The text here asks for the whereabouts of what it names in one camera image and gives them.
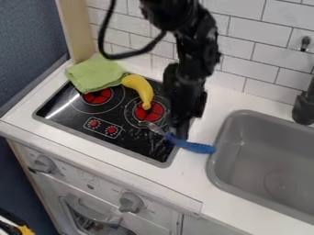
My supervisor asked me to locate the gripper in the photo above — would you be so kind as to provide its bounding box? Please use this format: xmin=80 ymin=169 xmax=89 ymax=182
xmin=162 ymin=62 xmax=209 ymax=142

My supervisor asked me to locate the toy stove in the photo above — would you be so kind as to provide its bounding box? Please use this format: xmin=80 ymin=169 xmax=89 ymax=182
xmin=30 ymin=72 xmax=182 ymax=169

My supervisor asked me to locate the yellow toy banana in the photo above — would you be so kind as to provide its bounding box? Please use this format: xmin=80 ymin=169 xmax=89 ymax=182
xmin=119 ymin=73 xmax=156 ymax=111

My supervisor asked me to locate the toy sink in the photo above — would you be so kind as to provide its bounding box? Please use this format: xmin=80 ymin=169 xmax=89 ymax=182
xmin=205 ymin=108 xmax=314 ymax=227

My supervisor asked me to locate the green cloth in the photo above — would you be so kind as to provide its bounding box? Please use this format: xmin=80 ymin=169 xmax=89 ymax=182
xmin=62 ymin=56 xmax=131 ymax=95

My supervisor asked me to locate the tap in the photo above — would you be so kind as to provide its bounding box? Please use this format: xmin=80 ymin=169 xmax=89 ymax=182
xmin=290 ymin=69 xmax=314 ymax=126

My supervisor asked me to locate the black cable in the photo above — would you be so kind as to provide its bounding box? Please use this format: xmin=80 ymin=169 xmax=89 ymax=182
xmin=96 ymin=0 xmax=169 ymax=61

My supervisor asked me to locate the grey wall knob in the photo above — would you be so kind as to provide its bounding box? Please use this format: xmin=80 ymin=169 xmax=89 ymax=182
xmin=298 ymin=35 xmax=313 ymax=52

